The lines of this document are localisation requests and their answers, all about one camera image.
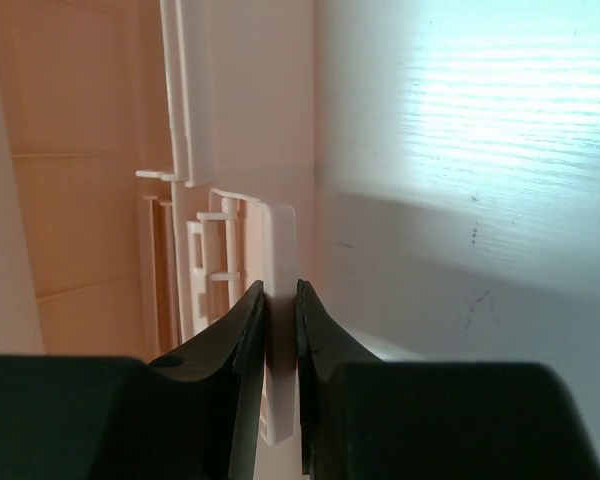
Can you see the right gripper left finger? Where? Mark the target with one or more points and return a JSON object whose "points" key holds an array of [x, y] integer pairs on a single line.
{"points": [[192, 413]]}

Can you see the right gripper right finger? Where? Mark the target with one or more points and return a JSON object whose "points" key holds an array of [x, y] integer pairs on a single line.
{"points": [[365, 418]]}

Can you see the pink plastic toolbox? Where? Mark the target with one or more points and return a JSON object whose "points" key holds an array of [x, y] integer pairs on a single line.
{"points": [[155, 159]]}

